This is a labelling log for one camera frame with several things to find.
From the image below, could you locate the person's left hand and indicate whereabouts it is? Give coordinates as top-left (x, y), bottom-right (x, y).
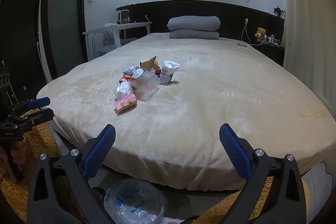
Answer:
top-left (11, 138), bottom-right (27, 165)

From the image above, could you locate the bed with beige blanket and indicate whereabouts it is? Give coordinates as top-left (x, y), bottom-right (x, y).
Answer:
top-left (37, 32), bottom-right (336, 191)

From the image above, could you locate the grey folded quilt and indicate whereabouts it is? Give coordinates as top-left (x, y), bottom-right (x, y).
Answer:
top-left (169, 29), bottom-right (220, 40)
top-left (167, 16), bottom-right (221, 31)

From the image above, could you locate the frosted glass door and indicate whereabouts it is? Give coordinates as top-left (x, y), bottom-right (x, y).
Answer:
top-left (42, 0), bottom-right (88, 80)

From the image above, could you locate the white desk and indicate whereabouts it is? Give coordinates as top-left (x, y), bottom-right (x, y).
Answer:
top-left (83, 21), bottom-right (153, 62)

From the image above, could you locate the clear plastic wrapper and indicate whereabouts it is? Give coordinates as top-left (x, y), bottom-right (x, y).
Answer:
top-left (114, 81), bottom-right (133, 100)

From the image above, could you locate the beige bag with bamboo print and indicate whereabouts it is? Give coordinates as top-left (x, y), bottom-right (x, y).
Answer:
top-left (139, 55), bottom-right (161, 71)

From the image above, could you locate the blue white packet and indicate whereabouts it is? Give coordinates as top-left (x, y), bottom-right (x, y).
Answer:
top-left (123, 66), bottom-right (137, 77)

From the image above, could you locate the dark plant figure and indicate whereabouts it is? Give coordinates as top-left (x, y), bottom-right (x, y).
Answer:
top-left (273, 5), bottom-right (286, 17)

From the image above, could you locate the clear plastic cup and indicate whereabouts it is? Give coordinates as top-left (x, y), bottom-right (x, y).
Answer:
top-left (130, 68), bottom-right (160, 102)

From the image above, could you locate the black nightstand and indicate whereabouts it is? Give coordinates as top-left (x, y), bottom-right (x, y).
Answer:
top-left (259, 40), bottom-right (285, 67)

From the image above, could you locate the brown teddy bear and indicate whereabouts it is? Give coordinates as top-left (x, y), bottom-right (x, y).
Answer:
top-left (255, 27), bottom-right (268, 43)

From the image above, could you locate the beige curtain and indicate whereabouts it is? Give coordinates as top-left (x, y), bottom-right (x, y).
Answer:
top-left (276, 0), bottom-right (336, 104)

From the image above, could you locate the white charger with cable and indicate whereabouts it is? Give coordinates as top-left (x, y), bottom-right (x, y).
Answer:
top-left (241, 18), bottom-right (263, 45)

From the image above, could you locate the white kettle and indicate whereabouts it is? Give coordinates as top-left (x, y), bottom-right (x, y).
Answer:
top-left (117, 9), bottom-right (131, 24)

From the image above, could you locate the cluster of small bottles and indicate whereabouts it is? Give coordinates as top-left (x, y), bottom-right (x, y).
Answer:
top-left (266, 34), bottom-right (281, 47)

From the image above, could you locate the transparent chair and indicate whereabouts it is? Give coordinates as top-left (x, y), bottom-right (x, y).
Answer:
top-left (92, 27), bottom-right (124, 58)

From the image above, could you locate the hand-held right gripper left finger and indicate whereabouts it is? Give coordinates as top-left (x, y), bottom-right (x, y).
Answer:
top-left (27, 124), bottom-right (116, 224)

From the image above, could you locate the black wardrobe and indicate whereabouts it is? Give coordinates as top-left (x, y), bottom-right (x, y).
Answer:
top-left (0, 0), bottom-right (48, 106)

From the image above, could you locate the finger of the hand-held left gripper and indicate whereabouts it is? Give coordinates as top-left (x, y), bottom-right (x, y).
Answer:
top-left (12, 97), bottom-right (51, 115)
top-left (9, 108), bottom-right (55, 130)

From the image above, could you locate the pink box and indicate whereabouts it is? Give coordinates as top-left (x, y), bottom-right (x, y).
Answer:
top-left (113, 95), bottom-right (138, 115)

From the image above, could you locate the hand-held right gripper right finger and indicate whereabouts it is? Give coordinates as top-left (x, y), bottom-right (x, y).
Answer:
top-left (219, 123), bottom-right (310, 224)

